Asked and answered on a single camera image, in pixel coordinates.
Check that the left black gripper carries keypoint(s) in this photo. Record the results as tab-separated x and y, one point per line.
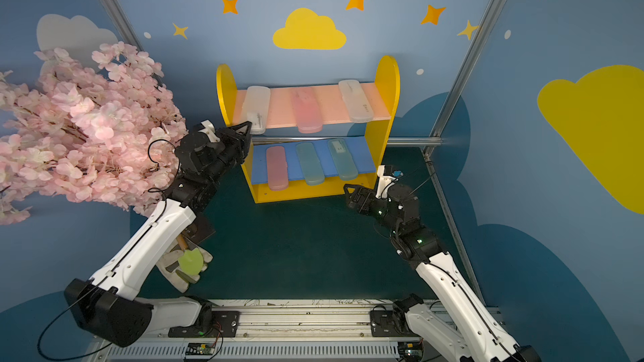
231	140

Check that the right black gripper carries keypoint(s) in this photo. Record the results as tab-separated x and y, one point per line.
365	200

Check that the white pencil case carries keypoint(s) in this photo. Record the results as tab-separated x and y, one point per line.
356	102
255	108

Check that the pink pencil case top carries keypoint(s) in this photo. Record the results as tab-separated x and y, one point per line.
306	110

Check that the pink pencil case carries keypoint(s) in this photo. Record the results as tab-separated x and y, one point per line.
306	110
277	168

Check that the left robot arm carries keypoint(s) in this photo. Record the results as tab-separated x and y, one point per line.
107	305

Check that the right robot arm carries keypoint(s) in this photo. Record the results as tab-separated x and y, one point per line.
474	335

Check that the pink pencil case bottom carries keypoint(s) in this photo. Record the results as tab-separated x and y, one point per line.
277	168

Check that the green pencil case right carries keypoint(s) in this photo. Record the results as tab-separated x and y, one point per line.
343	160

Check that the green pencil case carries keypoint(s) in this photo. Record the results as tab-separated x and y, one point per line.
343	160
310	164

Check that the yellow wooden shelf unit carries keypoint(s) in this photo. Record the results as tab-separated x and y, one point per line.
366	141

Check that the green pencil case middle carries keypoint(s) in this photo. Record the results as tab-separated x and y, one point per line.
310	164

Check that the pink cherry blossom tree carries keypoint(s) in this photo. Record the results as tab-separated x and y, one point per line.
104	133

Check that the right controller board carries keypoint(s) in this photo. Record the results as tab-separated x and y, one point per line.
410	351

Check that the controller board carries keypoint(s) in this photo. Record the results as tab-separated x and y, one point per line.
199	351
410	351

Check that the left controller board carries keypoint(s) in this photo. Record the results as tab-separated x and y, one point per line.
199	351

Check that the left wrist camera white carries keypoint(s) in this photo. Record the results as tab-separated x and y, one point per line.
209	130

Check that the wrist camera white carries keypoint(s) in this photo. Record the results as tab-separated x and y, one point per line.
387	176
209	130

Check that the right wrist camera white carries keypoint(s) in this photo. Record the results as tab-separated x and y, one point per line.
387	176

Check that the right aluminium frame post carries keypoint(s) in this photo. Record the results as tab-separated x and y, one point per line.
488	21

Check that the aluminium frame post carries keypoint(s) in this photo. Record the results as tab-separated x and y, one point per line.
488	21
121	23

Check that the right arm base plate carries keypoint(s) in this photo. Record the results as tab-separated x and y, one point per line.
387	323

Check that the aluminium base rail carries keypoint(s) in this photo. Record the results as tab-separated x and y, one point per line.
276	322

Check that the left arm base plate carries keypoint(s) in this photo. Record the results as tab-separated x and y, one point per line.
210	324

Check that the left aluminium frame post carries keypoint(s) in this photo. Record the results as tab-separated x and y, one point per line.
121	23

